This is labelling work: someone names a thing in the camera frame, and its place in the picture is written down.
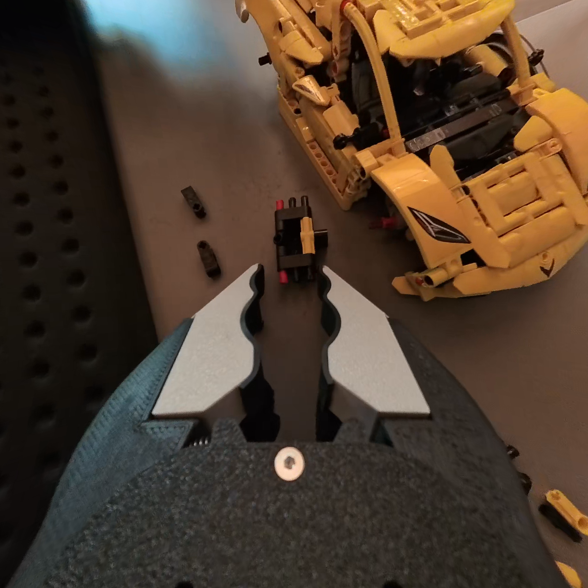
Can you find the grey desk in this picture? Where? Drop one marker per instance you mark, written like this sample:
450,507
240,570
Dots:
206,138

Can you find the black connector brick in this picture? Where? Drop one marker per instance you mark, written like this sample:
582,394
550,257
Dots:
209,259
194,202

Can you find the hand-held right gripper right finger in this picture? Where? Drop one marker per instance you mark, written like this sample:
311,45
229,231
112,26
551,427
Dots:
376,367

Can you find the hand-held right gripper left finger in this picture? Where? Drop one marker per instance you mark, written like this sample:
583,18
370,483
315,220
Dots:
206,367

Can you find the small black yellow brick assembly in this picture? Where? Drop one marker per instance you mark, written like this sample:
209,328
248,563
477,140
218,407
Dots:
294,229

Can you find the yellow toy brick car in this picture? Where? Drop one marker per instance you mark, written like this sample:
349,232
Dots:
459,193

